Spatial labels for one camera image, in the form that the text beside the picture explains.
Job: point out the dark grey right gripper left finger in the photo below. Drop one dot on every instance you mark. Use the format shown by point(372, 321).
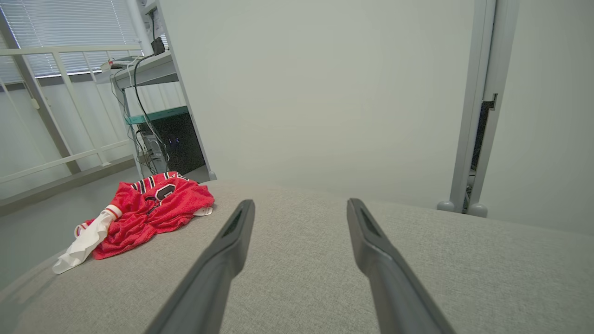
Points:
point(222, 260)

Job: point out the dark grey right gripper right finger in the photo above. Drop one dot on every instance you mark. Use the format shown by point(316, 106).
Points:
point(385, 278)

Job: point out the red Bulls basketball jersey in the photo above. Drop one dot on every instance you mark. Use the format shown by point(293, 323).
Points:
point(153, 213)

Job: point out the black computer case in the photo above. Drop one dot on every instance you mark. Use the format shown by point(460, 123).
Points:
point(185, 139)

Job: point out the white power strip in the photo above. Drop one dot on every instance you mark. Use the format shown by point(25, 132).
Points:
point(118, 65)

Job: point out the black power adapter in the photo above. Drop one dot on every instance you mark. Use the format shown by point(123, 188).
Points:
point(158, 46)

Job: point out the white metal railing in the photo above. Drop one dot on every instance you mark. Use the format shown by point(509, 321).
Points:
point(69, 49)

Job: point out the white window blinds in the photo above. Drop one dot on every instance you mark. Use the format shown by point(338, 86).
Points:
point(69, 23)

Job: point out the grey cylindrical post foot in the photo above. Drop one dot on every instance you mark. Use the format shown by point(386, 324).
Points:
point(446, 206)
point(478, 211)

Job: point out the grey partition end post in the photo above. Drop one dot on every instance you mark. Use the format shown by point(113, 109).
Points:
point(185, 93)

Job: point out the grey metal partition post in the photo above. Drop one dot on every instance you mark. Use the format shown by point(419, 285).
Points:
point(473, 93)

